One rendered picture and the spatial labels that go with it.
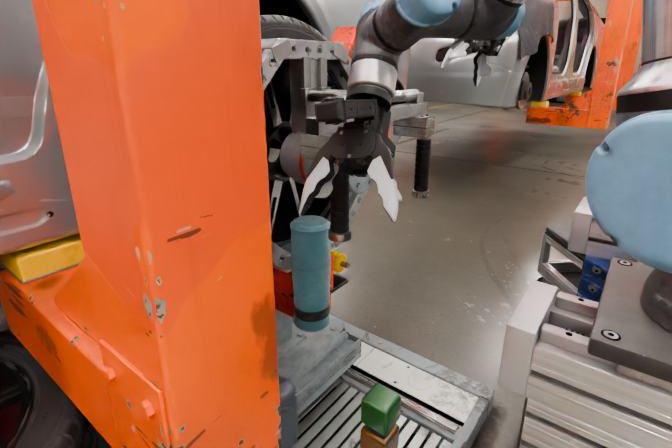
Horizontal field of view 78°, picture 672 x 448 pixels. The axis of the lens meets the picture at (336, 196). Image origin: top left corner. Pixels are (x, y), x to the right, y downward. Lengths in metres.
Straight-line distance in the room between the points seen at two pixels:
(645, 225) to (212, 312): 0.41
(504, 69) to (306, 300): 2.83
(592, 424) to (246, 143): 0.49
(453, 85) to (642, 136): 3.08
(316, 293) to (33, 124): 0.64
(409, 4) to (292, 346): 1.06
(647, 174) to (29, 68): 0.90
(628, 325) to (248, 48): 0.48
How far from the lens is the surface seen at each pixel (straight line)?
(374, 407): 0.58
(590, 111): 4.41
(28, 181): 0.92
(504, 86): 3.52
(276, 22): 1.03
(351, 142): 0.60
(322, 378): 1.39
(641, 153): 0.35
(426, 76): 3.42
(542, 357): 0.56
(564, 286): 2.11
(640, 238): 0.37
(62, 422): 0.90
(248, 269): 0.51
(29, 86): 0.94
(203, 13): 0.43
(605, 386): 0.56
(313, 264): 0.90
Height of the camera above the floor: 1.07
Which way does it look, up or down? 18 degrees down
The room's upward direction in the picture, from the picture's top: straight up
